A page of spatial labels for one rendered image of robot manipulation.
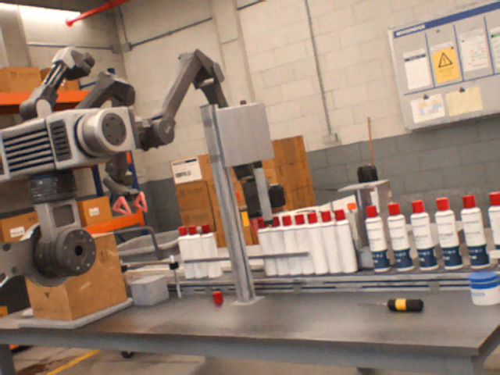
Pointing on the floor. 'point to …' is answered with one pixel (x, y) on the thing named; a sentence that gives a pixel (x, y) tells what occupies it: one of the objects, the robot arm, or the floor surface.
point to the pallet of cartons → (293, 180)
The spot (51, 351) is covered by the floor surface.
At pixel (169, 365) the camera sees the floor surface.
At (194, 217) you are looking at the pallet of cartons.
